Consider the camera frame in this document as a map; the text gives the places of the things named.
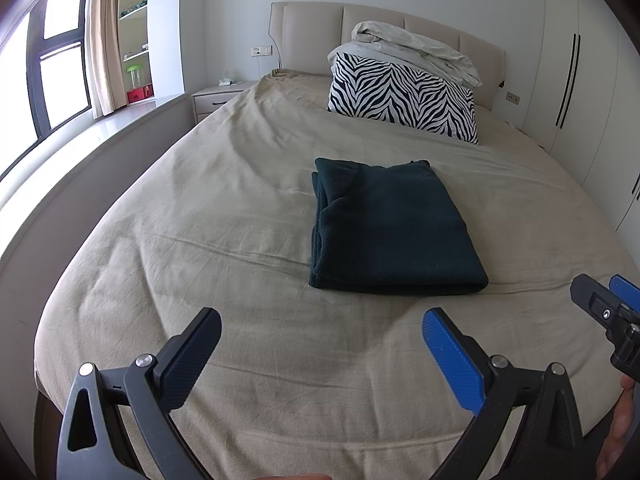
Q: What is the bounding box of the zebra print pillow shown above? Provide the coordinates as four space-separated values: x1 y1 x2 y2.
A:
327 51 479 146

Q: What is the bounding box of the person's right hand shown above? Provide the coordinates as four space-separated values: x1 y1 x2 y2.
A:
596 375 640 480

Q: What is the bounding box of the white nightstand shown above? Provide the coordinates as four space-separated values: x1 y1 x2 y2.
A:
192 80 259 124

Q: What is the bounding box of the white crumpled duvet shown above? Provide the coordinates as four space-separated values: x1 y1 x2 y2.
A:
329 21 483 88

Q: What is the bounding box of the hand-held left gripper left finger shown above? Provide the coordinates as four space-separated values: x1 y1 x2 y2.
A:
56 307 222 480

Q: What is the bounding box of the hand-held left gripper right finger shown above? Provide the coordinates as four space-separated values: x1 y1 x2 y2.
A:
421 308 586 480

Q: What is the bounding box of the dark green sweater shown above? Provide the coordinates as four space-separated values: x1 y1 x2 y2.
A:
308 157 489 295

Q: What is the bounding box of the white wall shelf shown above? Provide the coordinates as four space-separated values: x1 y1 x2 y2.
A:
117 0 154 104

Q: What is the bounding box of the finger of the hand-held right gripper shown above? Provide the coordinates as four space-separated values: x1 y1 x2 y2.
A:
570 273 627 328
609 274 640 314

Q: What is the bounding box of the black framed window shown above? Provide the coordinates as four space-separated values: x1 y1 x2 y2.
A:
0 0 94 173

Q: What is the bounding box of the beige curtain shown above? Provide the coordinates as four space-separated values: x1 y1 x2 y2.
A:
84 0 132 120

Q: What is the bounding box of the white window ledge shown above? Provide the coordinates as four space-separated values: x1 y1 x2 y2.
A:
0 92 197 261

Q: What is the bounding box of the cream wardrobe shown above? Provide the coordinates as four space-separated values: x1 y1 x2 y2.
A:
520 0 640 233

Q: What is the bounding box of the bed with beige sheet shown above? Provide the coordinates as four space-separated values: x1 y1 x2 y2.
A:
34 69 640 480

